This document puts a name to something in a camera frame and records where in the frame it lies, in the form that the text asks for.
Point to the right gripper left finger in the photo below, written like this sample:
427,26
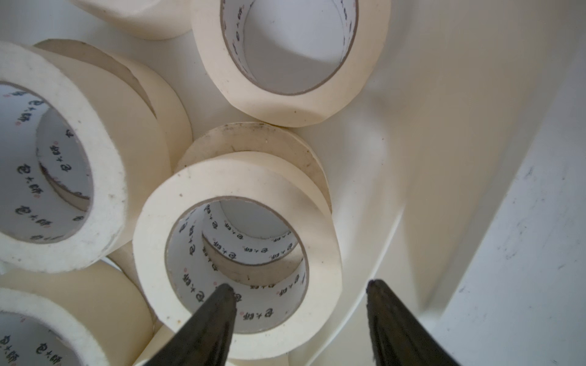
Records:
205,339

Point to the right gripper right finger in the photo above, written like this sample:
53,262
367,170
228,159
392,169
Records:
397,336

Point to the masking tape roll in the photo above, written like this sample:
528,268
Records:
258,137
252,221
110,135
93,316
152,20
157,93
290,63

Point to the white plastic storage tray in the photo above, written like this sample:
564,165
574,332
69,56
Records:
458,177

